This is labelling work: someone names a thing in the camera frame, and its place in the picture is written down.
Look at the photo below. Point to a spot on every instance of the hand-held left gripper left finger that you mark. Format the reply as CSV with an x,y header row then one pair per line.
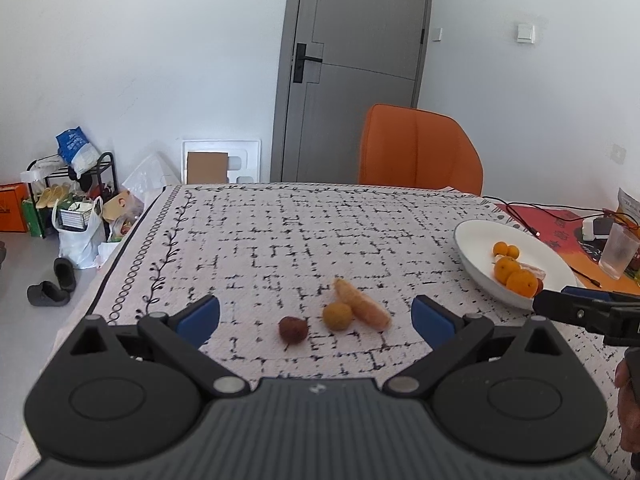
x,y
197,320

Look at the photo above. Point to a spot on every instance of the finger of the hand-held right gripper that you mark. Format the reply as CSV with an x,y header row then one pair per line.
x,y
570,310
582,291

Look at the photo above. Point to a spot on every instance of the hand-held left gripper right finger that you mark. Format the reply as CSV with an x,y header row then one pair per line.
x,y
432,321

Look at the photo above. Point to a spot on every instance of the large orange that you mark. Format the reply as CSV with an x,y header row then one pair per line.
x,y
522,283
505,269

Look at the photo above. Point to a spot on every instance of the small orange kumquat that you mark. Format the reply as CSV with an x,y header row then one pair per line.
x,y
513,251
499,249

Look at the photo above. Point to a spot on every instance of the white plate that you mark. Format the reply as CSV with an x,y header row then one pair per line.
x,y
480,240

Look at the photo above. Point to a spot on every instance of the brown round fruit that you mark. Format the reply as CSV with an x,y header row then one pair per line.
x,y
337,316

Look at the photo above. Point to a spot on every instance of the dark red round fruit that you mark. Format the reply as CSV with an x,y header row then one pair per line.
x,y
293,330

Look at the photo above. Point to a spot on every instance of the person's right hand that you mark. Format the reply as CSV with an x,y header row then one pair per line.
x,y
625,410

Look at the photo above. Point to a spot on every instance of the red orange mat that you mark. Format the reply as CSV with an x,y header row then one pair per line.
x,y
575,255

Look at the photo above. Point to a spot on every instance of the clear glass cup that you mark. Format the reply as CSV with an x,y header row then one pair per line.
x,y
617,252

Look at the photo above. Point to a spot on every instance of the white charger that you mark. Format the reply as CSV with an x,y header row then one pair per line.
x,y
597,229

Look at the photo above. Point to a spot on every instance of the printed paper packet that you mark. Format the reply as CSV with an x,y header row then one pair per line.
x,y
630,202

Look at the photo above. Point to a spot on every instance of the white black patterned tablecloth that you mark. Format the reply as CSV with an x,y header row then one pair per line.
x,y
300,240

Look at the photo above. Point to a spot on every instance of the clear plastic bag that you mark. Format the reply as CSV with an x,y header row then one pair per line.
x,y
125,210

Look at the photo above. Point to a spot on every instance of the white shopping bag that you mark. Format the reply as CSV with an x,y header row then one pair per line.
x,y
80,245

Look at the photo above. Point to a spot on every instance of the dark grey slipper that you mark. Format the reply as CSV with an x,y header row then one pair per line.
x,y
65,272
47,294

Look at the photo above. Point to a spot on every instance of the translucent white plastic bag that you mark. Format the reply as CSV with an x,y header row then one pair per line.
x,y
150,177

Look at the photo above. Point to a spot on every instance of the brown cardboard piece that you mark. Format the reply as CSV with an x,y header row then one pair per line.
x,y
207,169

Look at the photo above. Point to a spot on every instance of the white foam packaging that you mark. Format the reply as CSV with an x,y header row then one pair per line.
x,y
245,155

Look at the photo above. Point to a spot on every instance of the orange chair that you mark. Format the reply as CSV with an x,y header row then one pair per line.
x,y
415,150

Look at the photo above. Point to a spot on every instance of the black shoe rack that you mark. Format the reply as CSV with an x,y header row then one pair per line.
x,y
107,170

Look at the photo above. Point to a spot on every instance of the yellow slippers pair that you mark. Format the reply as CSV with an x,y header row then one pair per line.
x,y
52,196

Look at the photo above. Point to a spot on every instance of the green box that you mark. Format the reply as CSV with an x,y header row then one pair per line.
x,y
32,217

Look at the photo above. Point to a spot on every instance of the blue white bag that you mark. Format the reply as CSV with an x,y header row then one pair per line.
x,y
77,150

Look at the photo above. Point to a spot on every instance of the orange box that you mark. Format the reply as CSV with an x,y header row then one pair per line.
x,y
12,207

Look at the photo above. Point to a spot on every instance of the grey door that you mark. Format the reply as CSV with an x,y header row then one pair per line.
x,y
360,110

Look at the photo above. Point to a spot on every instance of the square white wall switch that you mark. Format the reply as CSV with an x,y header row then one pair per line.
x,y
525,33

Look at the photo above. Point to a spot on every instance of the narrow white wall switch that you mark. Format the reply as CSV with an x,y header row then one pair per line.
x,y
438,34

